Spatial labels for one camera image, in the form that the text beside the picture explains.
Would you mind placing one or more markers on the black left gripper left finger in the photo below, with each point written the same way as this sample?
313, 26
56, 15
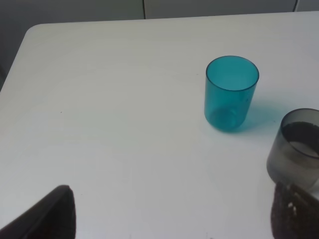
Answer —
53, 217

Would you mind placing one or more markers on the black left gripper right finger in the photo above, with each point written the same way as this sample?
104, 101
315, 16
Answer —
294, 213

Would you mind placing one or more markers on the grey translucent plastic cup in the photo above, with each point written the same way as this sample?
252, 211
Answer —
294, 156

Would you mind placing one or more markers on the teal translucent plastic cup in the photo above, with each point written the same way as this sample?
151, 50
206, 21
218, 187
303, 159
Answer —
229, 88

